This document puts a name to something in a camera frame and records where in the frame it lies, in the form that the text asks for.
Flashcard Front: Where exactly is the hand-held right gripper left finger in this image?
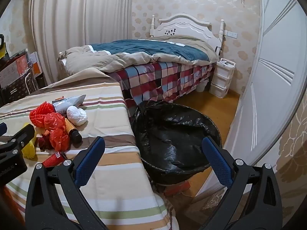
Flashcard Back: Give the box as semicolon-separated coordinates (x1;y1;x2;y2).
25;136;113;230

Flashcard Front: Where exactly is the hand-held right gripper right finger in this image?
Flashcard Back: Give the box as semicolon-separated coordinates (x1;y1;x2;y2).
201;135;283;230

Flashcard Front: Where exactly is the yellow foam net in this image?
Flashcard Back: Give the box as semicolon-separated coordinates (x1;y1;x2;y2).
21;123;39;160

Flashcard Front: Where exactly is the red foam net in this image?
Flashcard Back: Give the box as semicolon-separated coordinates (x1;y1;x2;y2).
29;102;56;128

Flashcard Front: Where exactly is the white bag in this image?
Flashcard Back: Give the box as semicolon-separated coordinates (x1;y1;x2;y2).
66;105;88;126

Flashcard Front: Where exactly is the trash bin with black liner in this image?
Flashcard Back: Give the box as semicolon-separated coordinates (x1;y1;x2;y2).
131;101;222;186

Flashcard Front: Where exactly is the dark red wrapper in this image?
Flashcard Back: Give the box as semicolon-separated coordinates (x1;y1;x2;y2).
38;135;52;151

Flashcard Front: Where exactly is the red tube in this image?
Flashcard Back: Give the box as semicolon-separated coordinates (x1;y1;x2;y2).
42;150;66;168

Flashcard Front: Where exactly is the brown bottle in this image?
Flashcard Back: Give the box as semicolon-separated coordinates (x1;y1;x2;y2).
64;118;83;142

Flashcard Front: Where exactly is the brown patterned suitcase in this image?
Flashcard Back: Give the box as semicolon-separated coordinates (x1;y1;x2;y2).
0;73;40;106

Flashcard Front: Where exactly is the striped tablecloth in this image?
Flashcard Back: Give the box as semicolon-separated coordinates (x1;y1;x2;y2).
0;67;179;230

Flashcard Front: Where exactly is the grey mailer bag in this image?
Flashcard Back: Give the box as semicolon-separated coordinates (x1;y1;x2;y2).
52;94;87;113

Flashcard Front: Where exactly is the white and orange cardboard box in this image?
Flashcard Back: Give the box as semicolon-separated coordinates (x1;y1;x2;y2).
0;54;28;89

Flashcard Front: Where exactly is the small white bin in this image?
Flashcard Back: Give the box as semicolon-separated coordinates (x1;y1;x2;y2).
195;79;209;93

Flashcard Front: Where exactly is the cart with boxes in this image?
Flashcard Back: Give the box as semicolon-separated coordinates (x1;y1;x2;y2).
0;49;40;91

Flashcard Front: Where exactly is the white drawer unit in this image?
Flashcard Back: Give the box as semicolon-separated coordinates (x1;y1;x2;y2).
210;58;236;99

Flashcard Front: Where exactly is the white panelled door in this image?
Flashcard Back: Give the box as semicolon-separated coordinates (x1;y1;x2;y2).
192;0;307;197

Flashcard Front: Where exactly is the cream curtain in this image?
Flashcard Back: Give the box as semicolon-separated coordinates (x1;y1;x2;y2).
30;0;133;89

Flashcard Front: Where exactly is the bed with plaid sheet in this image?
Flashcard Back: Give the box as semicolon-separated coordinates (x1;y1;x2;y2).
58;35;220;73

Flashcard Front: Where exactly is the bed with grey-blue duvet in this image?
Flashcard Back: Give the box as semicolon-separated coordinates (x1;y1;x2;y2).
150;14;226;51

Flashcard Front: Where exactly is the black cable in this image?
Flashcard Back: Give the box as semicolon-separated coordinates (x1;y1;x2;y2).
215;35;226;54

